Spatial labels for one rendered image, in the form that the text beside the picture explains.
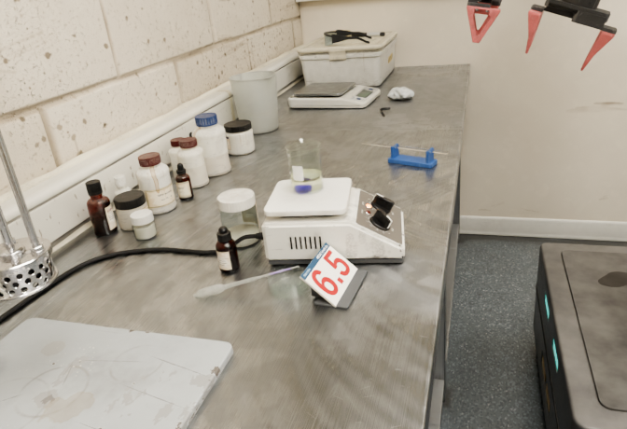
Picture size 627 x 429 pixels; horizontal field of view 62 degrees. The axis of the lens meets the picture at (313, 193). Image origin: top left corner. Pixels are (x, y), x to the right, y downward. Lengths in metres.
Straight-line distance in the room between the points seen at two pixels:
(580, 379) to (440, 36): 1.41
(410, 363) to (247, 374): 0.17
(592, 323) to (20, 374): 1.11
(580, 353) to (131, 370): 0.92
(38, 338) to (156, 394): 0.21
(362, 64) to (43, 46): 1.11
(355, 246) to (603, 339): 0.71
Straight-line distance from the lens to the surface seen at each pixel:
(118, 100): 1.18
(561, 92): 2.24
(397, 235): 0.76
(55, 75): 1.05
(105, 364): 0.66
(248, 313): 0.69
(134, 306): 0.76
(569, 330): 1.32
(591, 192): 2.39
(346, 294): 0.69
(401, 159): 1.11
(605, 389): 1.19
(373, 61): 1.84
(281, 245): 0.75
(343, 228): 0.72
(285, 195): 0.78
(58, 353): 0.70
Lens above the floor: 1.14
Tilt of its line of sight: 23 degrees down
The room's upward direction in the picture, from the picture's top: 6 degrees counter-clockwise
